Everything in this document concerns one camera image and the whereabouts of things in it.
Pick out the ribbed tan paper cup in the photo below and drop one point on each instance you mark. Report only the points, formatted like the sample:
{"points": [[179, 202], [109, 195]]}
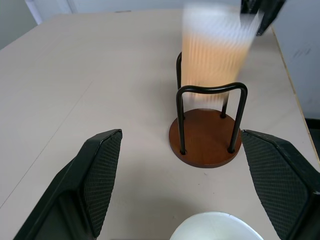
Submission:
{"points": [[215, 47]]}

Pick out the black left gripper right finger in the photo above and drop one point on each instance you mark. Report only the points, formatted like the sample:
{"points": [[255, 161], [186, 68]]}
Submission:
{"points": [[280, 180]]}

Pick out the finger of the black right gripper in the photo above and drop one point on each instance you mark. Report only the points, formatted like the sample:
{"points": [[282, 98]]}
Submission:
{"points": [[268, 13]]}

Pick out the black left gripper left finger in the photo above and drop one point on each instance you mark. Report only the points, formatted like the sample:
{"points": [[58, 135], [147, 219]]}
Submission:
{"points": [[82, 185]]}

